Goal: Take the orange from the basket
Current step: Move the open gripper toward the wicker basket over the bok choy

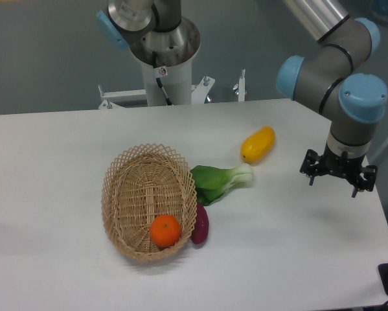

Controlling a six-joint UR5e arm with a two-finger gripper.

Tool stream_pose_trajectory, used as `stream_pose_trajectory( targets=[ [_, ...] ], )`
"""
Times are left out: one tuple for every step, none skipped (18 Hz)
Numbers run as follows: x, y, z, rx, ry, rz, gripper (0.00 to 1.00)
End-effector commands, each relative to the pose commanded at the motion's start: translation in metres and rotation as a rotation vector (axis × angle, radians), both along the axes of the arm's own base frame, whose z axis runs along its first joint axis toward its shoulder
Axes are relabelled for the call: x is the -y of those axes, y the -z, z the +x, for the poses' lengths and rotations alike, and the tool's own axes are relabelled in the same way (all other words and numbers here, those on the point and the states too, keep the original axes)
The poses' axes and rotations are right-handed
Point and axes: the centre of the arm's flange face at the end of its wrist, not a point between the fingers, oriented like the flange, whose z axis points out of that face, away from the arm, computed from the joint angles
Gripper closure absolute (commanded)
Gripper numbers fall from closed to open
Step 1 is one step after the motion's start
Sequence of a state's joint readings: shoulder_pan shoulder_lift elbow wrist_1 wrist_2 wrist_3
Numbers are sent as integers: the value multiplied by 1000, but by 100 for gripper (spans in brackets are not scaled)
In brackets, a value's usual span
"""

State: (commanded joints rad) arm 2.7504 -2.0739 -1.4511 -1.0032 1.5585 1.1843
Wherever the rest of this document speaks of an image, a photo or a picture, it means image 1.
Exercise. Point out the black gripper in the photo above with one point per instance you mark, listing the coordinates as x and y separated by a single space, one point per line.
361 178

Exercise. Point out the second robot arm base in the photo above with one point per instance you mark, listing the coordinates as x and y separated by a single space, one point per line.
155 32

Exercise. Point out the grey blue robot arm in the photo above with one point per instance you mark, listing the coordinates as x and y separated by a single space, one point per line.
328 85

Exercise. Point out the woven wicker oval basket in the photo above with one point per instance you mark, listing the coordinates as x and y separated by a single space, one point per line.
142 183

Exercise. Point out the yellow mango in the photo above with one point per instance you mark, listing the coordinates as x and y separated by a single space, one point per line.
258 145

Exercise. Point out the green bok choy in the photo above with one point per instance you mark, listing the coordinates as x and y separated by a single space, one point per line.
212 183

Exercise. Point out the purple sweet potato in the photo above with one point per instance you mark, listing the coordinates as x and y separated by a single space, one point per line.
201 227

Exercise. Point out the orange fruit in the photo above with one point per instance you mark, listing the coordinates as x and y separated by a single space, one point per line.
165 231

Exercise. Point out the white metal post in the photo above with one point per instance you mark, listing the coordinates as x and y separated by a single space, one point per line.
239 88

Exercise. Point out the white metal frame bracket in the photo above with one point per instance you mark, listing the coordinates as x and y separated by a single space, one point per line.
135 98

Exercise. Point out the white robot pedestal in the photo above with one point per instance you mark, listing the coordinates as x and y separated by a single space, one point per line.
176 81

